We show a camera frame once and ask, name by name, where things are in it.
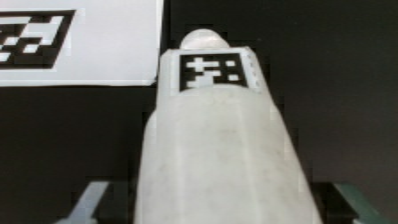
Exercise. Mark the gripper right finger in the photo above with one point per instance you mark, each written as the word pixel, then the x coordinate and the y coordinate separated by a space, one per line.
pixel 368 216

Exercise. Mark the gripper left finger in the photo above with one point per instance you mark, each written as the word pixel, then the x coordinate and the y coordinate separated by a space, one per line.
pixel 82 212

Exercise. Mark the white cylindrical table leg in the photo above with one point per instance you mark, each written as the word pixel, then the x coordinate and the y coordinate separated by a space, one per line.
pixel 221 175

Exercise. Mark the white fiducial marker sheet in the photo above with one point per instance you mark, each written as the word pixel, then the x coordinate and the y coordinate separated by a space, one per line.
pixel 79 42

